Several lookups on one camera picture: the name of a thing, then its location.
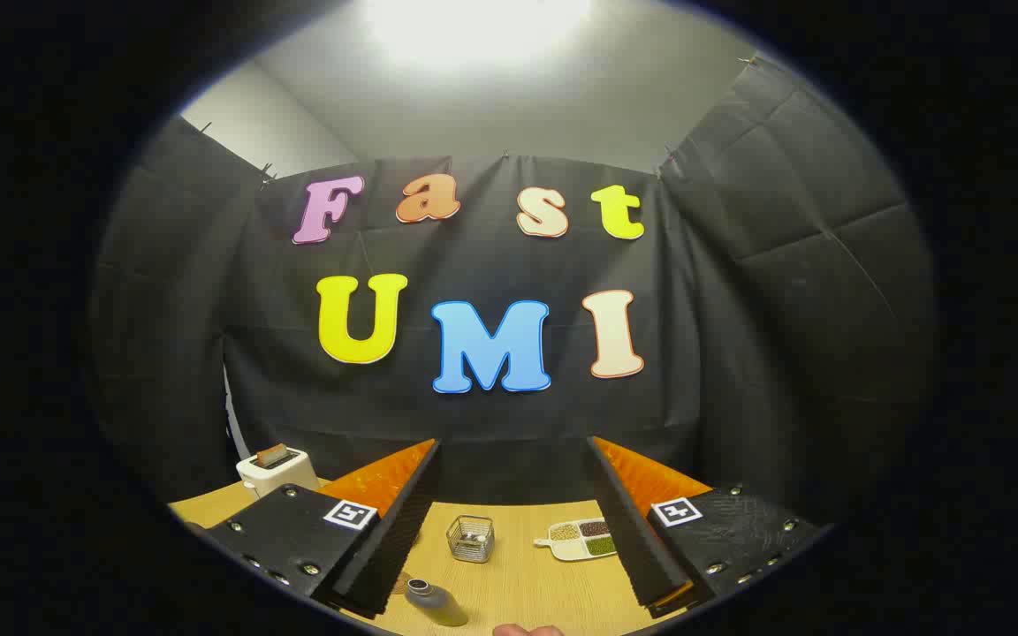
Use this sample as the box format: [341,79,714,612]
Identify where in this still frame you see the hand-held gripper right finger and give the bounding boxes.
[586,435,824,619]

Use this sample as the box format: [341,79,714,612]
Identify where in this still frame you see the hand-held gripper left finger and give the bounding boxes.
[205,437,444,621]

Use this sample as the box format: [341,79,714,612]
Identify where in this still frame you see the silver juice bottle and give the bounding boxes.
[405,579,471,628]

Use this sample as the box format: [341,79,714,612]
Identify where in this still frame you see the white divided bean dish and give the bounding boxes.
[534,518,618,563]

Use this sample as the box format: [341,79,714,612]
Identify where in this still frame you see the wooden table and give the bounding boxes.
[169,477,695,636]

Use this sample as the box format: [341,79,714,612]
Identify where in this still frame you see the white toaster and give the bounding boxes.
[236,446,320,498]

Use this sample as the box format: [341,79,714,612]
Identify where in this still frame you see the small wire basket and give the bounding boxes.
[445,515,497,564]

